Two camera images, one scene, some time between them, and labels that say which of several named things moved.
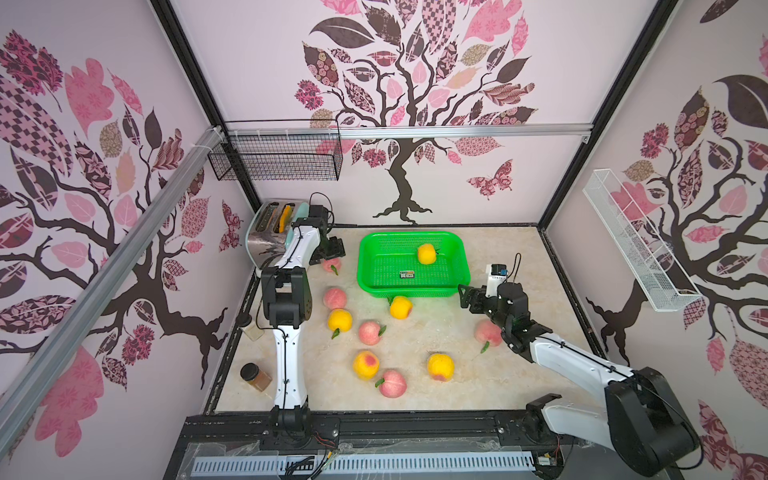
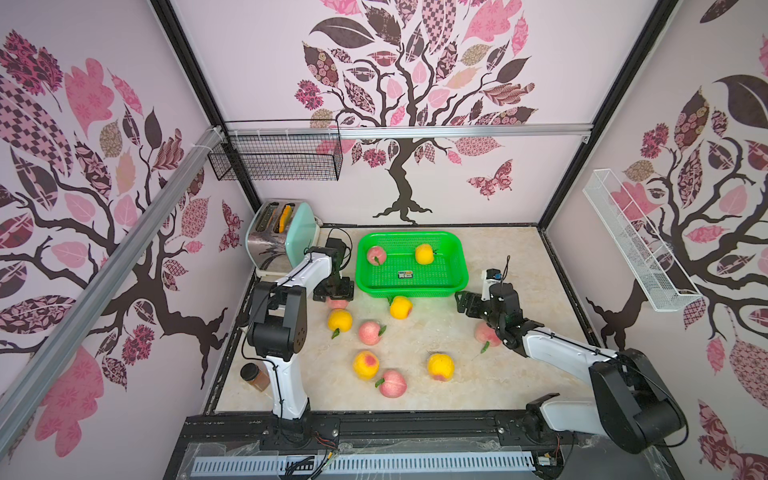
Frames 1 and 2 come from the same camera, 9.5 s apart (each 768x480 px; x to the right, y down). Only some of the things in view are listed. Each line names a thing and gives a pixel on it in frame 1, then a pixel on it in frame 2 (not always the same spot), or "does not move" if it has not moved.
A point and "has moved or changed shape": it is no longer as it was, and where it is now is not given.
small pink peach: x=488 y=333 does not move
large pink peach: x=335 y=298 does not move
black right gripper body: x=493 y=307 does not move
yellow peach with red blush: x=427 y=254 does not move
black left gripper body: x=327 y=249 → x=333 y=287
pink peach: x=332 y=265 has moved or changed shape
